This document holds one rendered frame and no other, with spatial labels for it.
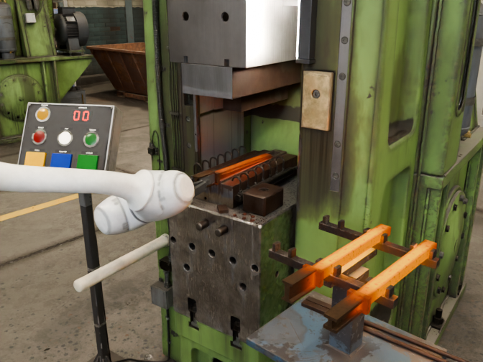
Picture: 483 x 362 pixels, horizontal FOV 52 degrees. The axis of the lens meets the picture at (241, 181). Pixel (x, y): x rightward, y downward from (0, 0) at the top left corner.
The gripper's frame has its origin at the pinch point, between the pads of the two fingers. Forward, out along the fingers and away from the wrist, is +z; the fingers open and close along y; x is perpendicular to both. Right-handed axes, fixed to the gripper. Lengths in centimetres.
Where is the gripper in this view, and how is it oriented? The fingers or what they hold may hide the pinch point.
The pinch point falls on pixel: (204, 179)
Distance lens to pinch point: 157.7
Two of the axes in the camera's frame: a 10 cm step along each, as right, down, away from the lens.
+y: 8.1, 2.0, -5.5
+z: 5.8, -2.6, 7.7
